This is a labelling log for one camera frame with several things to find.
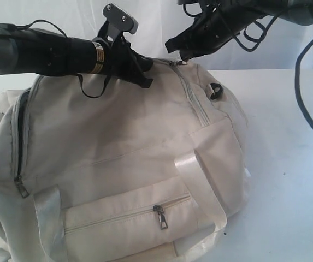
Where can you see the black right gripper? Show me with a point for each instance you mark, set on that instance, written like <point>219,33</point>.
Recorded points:
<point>217,24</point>

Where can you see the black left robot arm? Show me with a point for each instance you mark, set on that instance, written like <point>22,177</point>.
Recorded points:
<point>25,49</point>

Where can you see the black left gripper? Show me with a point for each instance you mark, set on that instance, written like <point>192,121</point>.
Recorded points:
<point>120,60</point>

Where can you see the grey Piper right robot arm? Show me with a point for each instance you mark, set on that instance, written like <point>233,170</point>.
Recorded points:
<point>266,13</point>

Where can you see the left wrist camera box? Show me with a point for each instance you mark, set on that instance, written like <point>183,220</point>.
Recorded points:
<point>120,19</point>

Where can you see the cream duffel bag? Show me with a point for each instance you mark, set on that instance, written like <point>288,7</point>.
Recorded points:
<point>135,175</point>

